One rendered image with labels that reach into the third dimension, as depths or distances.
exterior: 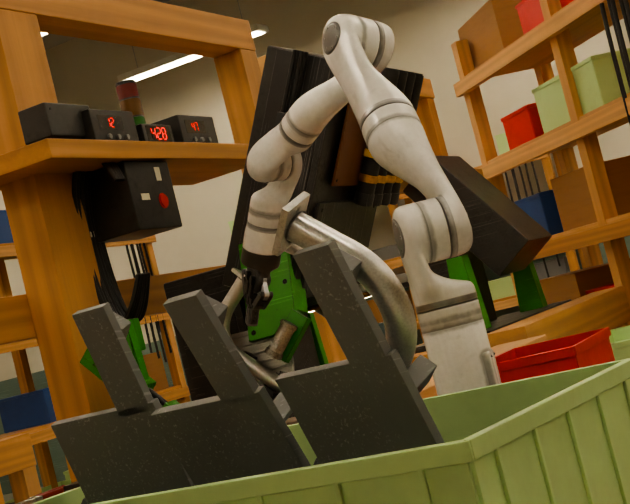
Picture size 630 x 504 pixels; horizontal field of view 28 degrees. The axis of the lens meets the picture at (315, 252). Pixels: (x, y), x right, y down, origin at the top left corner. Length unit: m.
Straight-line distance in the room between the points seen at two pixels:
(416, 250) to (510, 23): 4.56
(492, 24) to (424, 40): 5.59
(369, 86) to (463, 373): 0.49
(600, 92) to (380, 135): 3.59
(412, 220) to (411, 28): 10.20
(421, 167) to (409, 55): 10.08
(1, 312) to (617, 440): 1.50
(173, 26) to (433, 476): 2.28
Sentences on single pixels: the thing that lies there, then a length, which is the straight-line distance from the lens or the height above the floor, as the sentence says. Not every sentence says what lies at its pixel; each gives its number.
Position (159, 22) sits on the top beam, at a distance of 3.16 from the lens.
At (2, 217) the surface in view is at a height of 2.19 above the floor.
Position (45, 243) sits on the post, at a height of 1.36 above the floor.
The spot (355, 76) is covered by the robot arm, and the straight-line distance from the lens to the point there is 2.02.
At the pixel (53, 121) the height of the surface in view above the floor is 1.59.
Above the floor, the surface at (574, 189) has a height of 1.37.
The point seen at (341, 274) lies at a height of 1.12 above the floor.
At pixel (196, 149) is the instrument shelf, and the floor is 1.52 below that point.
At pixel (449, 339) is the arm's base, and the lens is 1.81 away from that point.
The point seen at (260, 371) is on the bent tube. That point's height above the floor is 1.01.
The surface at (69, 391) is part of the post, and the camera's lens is 2.56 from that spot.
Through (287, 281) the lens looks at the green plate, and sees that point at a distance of 2.55.
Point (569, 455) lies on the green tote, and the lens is 1.21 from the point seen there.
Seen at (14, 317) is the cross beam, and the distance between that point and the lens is 2.56.
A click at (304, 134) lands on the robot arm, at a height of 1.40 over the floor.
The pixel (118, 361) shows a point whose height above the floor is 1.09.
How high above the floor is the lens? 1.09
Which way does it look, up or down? 3 degrees up
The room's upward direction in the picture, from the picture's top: 14 degrees counter-clockwise
